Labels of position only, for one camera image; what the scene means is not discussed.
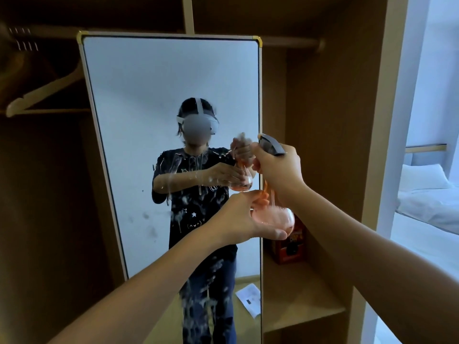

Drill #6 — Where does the person's left hand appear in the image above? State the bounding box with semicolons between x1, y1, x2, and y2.
204;189;288;247

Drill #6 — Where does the person's right hand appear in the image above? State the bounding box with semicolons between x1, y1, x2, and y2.
251;141;307;206

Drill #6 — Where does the orange spray bottle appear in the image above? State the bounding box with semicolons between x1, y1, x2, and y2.
251;133;296;237

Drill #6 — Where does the tall framed mirror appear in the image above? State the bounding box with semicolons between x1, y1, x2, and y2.
76;31;263;344

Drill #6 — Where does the person's right forearm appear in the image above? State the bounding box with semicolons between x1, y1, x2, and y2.
286;184;459;344

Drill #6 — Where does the person's left forearm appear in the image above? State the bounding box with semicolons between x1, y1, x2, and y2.
48;225;230;344

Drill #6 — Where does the wooden wardrobe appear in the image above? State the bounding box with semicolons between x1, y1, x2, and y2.
0;0;409;344

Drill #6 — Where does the red box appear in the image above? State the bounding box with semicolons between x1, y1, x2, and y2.
268;215;306;266

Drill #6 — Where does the white pillow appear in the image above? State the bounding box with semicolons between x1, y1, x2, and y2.
398;163;453;193

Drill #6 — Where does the wooden headboard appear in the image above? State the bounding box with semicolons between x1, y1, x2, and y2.
405;143;448;154

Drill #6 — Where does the white bed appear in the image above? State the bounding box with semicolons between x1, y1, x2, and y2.
372;186;459;344

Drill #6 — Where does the wooden clothes hanger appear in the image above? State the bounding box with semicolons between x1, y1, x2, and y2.
5;60;91;118

